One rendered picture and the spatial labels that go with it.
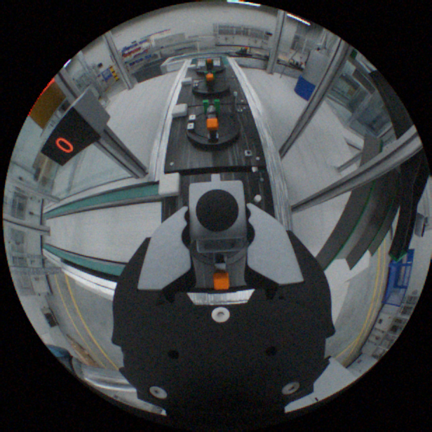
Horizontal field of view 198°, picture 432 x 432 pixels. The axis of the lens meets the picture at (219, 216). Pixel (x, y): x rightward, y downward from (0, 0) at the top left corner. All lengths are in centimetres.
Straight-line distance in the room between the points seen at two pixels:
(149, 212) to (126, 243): 11
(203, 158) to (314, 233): 40
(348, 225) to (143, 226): 45
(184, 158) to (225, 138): 11
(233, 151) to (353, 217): 29
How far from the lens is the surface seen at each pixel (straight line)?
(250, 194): 30
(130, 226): 42
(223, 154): 34
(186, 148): 36
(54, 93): 22
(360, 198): 25
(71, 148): 23
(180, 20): 1066
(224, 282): 19
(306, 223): 48
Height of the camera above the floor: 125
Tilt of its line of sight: 81 degrees down
